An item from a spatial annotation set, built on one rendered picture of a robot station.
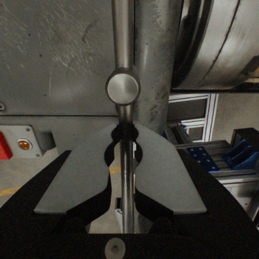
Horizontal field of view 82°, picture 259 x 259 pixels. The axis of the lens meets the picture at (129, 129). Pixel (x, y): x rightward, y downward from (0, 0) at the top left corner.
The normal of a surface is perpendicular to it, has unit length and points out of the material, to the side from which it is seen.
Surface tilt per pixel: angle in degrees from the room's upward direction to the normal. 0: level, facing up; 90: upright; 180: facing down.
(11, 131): 0
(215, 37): 19
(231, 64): 34
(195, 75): 43
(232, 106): 0
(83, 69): 0
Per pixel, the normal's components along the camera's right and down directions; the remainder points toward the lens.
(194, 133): -0.01, 0.49
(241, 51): -0.01, 0.81
